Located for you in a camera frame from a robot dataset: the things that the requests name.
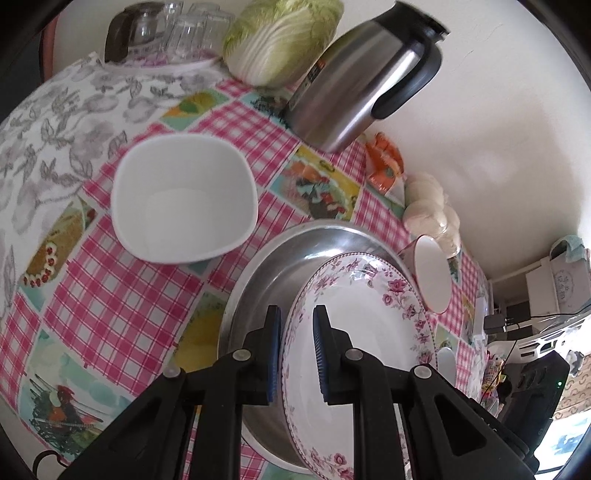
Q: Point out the white wooden shelf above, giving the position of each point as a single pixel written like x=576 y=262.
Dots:
x=549 y=292

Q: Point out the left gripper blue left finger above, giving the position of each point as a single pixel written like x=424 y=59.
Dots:
x=273 y=336

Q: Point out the strawberry pattern bowl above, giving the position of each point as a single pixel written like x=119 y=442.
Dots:
x=429 y=267

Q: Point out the bag of steamed buns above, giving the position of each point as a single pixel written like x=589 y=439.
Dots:
x=428 y=212

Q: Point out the pale blue round bowl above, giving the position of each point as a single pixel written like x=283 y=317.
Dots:
x=447 y=366

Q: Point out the tray of glass cups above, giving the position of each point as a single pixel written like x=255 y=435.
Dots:
x=183 y=36

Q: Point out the floral pink rimmed plate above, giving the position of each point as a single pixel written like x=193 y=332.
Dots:
x=383 y=314

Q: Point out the grey floral tablecloth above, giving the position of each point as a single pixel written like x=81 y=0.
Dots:
x=58 y=138

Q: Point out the orange snack packet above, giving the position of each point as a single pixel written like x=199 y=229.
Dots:
x=385 y=164

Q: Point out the stainless steel basin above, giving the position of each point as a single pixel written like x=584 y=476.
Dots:
x=274 y=276

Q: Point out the stainless steel thermos jug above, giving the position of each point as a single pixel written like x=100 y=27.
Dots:
x=365 y=76

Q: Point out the napa cabbage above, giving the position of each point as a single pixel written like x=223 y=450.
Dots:
x=273 y=43

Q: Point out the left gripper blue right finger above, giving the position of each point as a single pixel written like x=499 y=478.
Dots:
x=319 y=317

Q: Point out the white square bowl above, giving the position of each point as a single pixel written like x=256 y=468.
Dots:
x=183 y=198

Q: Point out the glass teapot black handle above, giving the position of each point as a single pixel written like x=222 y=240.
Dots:
x=135 y=26

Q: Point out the black power adapter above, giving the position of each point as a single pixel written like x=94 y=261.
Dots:
x=494 y=324

